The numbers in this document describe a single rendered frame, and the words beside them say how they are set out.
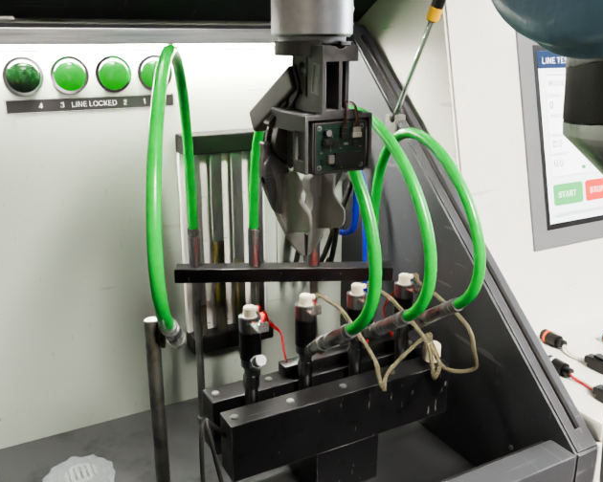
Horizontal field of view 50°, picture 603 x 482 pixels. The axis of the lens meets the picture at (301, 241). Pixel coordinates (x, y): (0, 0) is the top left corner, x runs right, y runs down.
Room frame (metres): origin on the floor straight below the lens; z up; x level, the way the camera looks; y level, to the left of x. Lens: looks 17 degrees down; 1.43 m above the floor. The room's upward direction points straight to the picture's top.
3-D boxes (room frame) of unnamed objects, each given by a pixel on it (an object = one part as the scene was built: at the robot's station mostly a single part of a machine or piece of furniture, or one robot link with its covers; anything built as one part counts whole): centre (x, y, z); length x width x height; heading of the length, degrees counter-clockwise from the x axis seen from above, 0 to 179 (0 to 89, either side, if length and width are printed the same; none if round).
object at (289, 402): (0.81, -0.04, 0.91); 0.34 x 0.10 x 0.15; 118
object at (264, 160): (0.64, 0.02, 1.31); 0.05 x 0.02 x 0.09; 118
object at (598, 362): (0.87, -0.40, 0.99); 0.12 x 0.02 x 0.02; 27
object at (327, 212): (0.64, -0.03, 1.26); 0.06 x 0.03 x 0.09; 28
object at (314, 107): (0.62, -0.01, 1.37); 0.09 x 0.08 x 0.12; 28
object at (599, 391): (0.78, -0.38, 0.99); 0.12 x 0.02 x 0.02; 26
